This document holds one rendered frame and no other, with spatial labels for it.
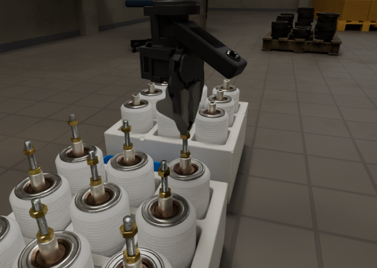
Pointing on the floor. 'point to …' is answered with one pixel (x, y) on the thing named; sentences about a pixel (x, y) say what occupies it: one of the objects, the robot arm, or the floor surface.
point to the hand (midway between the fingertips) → (188, 126)
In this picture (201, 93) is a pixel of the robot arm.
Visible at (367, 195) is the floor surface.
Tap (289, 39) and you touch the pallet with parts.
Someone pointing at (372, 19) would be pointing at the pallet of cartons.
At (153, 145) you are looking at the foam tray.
